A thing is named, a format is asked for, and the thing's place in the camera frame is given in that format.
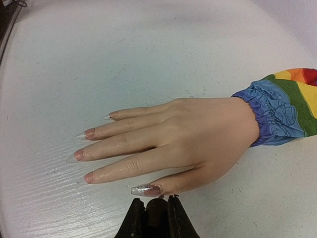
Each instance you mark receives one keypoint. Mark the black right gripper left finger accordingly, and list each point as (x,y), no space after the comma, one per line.
(133,223)

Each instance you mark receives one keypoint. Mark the black nail polish brush cap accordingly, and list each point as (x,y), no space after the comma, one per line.
(157,218)

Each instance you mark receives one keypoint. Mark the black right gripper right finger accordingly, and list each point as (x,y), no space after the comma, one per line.
(179,223)

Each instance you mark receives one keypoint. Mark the rainbow striped jacket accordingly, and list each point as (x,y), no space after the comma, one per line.
(285,105)

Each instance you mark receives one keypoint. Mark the mannequin hand with clear nails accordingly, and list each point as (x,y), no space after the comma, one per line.
(203,137)

